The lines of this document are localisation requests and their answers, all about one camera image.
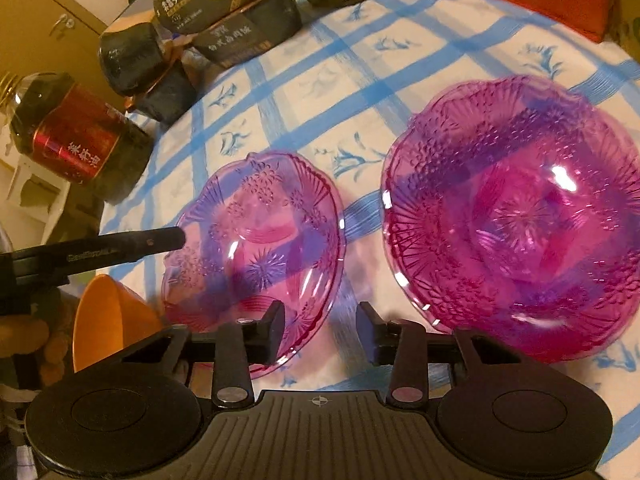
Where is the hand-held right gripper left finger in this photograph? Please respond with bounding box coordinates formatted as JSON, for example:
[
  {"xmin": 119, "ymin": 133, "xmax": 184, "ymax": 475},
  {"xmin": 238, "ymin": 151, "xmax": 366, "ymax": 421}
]
[{"xmin": 120, "ymin": 300, "xmax": 286, "ymax": 408}]

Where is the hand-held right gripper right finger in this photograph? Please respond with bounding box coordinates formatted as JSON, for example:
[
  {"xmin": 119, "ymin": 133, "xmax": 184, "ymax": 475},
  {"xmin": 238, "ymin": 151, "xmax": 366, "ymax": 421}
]
[{"xmin": 356, "ymin": 301, "xmax": 526, "ymax": 408}]

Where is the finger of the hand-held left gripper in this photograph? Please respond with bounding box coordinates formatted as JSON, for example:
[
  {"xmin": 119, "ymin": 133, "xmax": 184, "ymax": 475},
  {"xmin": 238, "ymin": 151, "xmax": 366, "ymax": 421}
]
[{"xmin": 10, "ymin": 226, "xmax": 187, "ymax": 282}]

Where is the orange bowl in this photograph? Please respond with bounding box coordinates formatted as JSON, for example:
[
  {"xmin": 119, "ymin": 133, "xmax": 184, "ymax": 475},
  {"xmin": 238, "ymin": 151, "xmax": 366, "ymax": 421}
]
[{"xmin": 73, "ymin": 273, "xmax": 162, "ymax": 374}]

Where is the small purple glass plate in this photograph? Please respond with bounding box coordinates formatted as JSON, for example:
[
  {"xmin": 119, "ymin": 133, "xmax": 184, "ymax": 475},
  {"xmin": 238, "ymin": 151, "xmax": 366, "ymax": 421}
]
[{"xmin": 161, "ymin": 150, "xmax": 347, "ymax": 380}]

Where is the large purple glass plate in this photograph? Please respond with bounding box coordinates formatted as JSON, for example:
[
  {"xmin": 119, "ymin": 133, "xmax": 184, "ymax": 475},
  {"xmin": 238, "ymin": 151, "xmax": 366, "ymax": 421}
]
[{"xmin": 379, "ymin": 74, "xmax": 640, "ymax": 365}]

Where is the person's left hand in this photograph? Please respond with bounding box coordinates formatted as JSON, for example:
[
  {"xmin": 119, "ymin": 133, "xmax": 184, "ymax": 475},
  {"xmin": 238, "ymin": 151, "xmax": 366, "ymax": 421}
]
[{"xmin": 0, "ymin": 292, "xmax": 76, "ymax": 386}]

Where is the white stool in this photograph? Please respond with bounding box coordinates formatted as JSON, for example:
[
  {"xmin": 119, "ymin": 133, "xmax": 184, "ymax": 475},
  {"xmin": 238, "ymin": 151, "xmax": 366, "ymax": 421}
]
[{"xmin": 0, "ymin": 147, "xmax": 72, "ymax": 247}]

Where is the oil bottle with red label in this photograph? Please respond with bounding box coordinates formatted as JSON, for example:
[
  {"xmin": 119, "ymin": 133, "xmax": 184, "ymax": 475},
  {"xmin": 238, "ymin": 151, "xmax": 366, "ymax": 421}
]
[{"xmin": 9, "ymin": 72, "xmax": 155, "ymax": 207}]

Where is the dark plastic bottle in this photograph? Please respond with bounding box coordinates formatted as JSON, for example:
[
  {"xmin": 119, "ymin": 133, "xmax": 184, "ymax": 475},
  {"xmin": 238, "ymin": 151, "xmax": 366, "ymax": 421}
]
[{"xmin": 98, "ymin": 24, "xmax": 197, "ymax": 123}]

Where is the blue checked tablecloth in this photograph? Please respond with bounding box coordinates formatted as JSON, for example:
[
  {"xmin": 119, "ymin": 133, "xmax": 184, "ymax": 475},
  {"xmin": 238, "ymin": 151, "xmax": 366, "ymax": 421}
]
[{"xmin": 97, "ymin": 0, "xmax": 640, "ymax": 466}]

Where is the beige cabinet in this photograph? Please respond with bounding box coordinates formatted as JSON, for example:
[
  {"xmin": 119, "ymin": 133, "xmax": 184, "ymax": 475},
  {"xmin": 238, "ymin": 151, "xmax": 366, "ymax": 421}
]
[{"xmin": 0, "ymin": 0, "xmax": 110, "ymax": 92}]

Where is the cardboard box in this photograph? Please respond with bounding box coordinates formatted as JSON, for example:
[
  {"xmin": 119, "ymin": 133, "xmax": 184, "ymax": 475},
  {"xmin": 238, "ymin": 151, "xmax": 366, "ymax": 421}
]
[{"xmin": 604, "ymin": 0, "xmax": 640, "ymax": 63}]

